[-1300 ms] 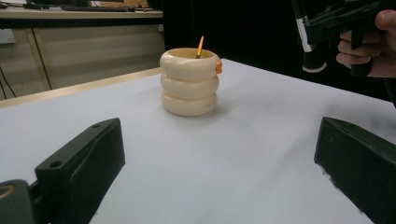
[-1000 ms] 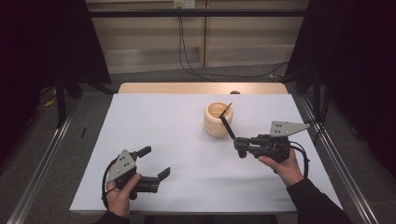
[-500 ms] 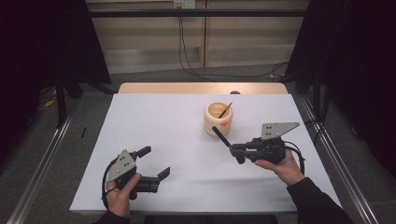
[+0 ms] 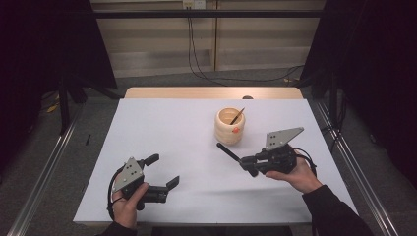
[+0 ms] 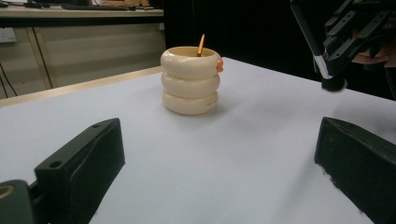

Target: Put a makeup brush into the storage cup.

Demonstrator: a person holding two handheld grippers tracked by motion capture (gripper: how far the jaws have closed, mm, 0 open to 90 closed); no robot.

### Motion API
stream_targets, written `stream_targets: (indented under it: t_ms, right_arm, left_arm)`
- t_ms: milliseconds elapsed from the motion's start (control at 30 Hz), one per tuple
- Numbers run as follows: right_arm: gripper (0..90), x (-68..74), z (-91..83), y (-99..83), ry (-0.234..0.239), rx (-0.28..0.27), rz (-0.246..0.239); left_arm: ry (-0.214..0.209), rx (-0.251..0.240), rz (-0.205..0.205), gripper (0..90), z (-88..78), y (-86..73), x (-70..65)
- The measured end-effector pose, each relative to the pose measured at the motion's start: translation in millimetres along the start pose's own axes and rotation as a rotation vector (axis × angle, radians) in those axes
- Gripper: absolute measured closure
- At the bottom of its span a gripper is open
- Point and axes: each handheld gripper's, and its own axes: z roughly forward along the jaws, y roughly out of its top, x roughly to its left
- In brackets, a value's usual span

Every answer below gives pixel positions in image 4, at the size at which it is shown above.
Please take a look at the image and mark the cream ribbed pen holder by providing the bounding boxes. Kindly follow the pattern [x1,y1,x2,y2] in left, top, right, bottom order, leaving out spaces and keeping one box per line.
[213,106,247,146]

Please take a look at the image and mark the black horizontal frame bar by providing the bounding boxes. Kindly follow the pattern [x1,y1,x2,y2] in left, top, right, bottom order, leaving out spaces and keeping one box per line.
[92,9,327,20]

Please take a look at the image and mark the person's left hand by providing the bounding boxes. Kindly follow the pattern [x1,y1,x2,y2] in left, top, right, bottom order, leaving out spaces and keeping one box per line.
[112,182,150,230]

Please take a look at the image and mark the yellow floor marker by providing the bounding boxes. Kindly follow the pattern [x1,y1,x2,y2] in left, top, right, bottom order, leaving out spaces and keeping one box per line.
[45,101,61,114]

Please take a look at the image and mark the white table mat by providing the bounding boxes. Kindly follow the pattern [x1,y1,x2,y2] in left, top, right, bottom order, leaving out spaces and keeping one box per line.
[72,97,360,226]

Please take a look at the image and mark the right hand-held gripper cable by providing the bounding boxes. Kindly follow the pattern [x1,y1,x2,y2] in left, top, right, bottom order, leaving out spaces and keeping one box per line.
[292,147,318,178]

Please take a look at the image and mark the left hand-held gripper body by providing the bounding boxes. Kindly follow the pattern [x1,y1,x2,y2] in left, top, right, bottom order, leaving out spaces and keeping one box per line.
[111,156,169,211]

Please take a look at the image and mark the left hand-held gripper cable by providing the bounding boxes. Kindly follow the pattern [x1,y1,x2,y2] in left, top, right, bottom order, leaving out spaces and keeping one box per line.
[106,168,127,221]

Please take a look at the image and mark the aluminium floor rail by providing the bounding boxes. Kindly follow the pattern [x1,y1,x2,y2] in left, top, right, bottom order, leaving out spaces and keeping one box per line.
[6,103,86,236]
[314,98,400,236]

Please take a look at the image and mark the black wall cable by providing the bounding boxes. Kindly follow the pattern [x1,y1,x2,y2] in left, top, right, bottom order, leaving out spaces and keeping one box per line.
[187,16,230,88]
[189,16,306,84]

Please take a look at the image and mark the person's right hand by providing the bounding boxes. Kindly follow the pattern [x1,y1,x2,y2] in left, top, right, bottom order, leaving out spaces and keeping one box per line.
[265,156,325,195]

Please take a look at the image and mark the white wall socket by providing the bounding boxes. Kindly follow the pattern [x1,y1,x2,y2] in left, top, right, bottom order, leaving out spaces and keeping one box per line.
[182,0,208,10]

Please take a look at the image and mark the hand-held gripper cable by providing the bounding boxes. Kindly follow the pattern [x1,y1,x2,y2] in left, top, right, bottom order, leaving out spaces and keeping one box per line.
[292,147,318,178]
[106,168,127,221]

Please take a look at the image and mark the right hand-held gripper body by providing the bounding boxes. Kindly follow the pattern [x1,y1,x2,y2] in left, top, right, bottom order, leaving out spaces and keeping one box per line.
[256,126,305,175]

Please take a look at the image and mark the black metal stand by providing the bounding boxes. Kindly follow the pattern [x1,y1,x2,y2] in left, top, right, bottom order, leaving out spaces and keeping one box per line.
[58,74,72,136]

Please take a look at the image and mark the black curtain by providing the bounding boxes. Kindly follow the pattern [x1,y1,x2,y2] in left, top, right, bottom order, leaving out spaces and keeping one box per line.
[300,0,417,180]
[0,0,118,171]

